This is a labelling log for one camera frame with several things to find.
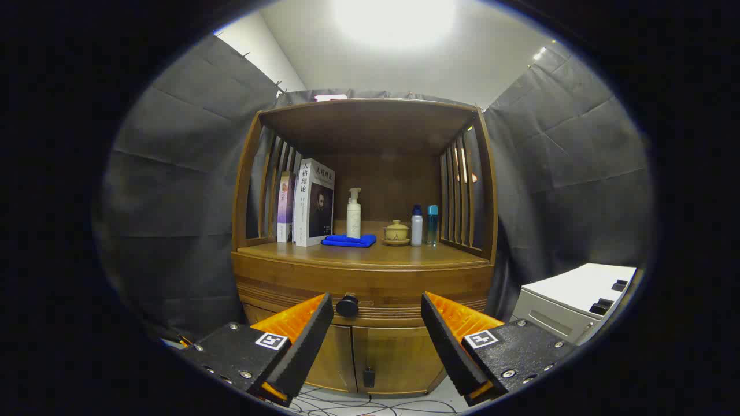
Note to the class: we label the blue folded cloth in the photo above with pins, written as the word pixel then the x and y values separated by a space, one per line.
pixel 350 241

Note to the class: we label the white bottle with blue cap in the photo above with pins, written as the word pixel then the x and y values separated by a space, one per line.
pixel 417 228

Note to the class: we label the purple book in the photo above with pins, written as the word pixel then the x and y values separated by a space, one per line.
pixel 285 208

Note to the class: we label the slim teal bottle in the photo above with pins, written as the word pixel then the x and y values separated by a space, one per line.
pixel 432 225

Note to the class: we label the brown wooden cabinet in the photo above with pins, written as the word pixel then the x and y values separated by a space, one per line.
pixel 370 124

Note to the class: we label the yellow lidded teacup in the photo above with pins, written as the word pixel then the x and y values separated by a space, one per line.
pixel 396 231

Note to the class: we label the small black door latch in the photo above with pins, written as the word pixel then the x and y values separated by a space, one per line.
pixel 369 377

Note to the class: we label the white pump bottle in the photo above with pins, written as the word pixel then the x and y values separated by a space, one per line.
pixel 354 222

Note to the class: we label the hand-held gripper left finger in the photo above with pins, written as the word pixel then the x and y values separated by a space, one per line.
pixel 306 346

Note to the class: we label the white portrait book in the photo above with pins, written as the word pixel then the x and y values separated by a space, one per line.
pixel 315 202

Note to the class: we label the wooden cabinet door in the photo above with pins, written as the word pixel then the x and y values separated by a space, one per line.
pixel 404 358
pixel 338 358

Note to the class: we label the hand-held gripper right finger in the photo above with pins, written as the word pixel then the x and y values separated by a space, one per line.
pixel 448 352

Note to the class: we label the yellow saucer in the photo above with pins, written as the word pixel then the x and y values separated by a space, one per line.
pixel 396 243

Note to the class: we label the wooden countertop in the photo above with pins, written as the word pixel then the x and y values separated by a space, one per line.
pixel 404 254

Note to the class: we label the black backdrop cloth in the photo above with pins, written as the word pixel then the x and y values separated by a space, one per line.
pixel 173 190

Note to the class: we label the white grey printer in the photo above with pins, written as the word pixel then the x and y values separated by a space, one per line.
pixel 566 294

